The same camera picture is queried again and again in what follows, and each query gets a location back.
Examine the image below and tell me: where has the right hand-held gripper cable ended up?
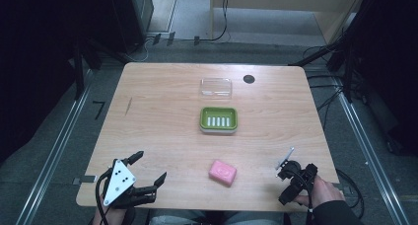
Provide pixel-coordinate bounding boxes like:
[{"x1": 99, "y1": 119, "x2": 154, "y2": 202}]
[{"x1": 292, "y1": 170, "x2": 315, "y2": 225}]

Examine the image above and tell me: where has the metal floor rail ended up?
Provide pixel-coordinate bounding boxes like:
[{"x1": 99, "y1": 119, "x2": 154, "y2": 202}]
[
  {"x1": 14, "y1": 70, "x2": 95, "y2": 225},
  {"x1": 331, "y1": 76, "x2": 412, "y2": 225}
]

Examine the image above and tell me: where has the clear plastic lid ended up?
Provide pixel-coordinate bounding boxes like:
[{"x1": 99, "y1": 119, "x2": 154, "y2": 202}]
[{"x1": 198, "y1": 77, "x2": 234, "y2": 100}]

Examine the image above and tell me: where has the person's left hand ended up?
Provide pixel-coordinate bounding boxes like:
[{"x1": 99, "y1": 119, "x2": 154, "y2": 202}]
[{"x1": 93, "y1": 204, "x2": 130, "y2": 225}]

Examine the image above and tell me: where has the light wooden shelf unit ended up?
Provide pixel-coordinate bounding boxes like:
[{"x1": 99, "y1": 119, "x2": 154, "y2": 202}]
[{"x1": 210, "y1": 0, "x2": 368, "y2": 45}]

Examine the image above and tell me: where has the hand-held gripper cable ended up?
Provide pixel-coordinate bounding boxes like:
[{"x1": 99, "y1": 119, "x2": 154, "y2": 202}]
[
  {"x1": 292, "y1": 170, "x2": 315, "y2": 225},
  {"x1": 95, "y1": 168, "x2": 114, "y2": 225}
]

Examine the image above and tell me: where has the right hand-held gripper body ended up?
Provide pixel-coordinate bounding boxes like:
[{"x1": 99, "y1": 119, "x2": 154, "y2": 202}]
[{"x1": 275, "y1": 147, "x2": 319, "y2": 199}]

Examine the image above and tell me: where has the green soap dish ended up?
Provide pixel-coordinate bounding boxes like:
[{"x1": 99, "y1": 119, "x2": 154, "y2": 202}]
[{"x1": 199, "y1": 106, "x2": 239, "y2": 135}]

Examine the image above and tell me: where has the left hand-held gripper cable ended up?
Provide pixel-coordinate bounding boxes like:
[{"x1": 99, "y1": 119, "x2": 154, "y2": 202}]
[{"x1": 95, "y1": 168, "x2": 114, "y2": 225}]

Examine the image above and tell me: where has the pink soap bar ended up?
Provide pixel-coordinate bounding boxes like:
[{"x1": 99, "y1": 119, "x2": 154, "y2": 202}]
[{"x1": 208, "y1": 159, "x2": 238, "y2": 188}]

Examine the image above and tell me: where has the white floor cable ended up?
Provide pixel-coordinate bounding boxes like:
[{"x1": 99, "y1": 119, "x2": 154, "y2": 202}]
[{"x1": 126, "y1": 37, "x2": 156, "y2": 63}]

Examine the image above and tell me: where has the person's right hand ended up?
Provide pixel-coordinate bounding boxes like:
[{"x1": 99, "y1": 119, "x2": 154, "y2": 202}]
[{"x1": 294, "y1": 175, "x2": 346, "y2": 209}]

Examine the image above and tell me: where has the black cabinet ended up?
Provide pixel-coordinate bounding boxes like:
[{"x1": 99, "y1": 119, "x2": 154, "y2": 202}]
[{"x1": 106, "y1": 0, "x2": 155, "y2": 53}]

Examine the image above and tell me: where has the black metal stand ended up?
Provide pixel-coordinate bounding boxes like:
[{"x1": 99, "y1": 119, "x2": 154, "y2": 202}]
[
  {"x1": 67, "y1": 37, "x2": 132, "y2": 101},
  {"x1": 289, "y1": 21, "x2": 366, "y2": 105}
]

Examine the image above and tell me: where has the black hanging cable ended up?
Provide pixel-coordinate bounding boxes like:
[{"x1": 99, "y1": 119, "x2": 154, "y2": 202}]
[{"x1": 198, "y1": 0, "x2": 231, "y2": 42}]

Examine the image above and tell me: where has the small metal table bracket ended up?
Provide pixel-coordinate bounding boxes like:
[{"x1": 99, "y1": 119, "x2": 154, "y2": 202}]
[{"x1": 72, "y1": 175, "x2": 99, "y2": 186}]

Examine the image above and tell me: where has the black looped cable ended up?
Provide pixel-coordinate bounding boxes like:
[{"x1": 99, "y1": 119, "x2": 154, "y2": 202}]
[{"x1": 334, "y1": 168, "x2": 366, "y2": 219}]

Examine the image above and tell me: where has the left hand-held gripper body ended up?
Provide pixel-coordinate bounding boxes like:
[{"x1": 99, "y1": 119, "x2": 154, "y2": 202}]
[{"x1": 102, "y1": 158, "x2": 158, "y2": 209}]

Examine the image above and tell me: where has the black floor cable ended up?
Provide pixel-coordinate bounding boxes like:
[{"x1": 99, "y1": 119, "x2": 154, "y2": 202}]
[{"x1": 302, "y1": 45, "x2": 346, "y2": 130}]

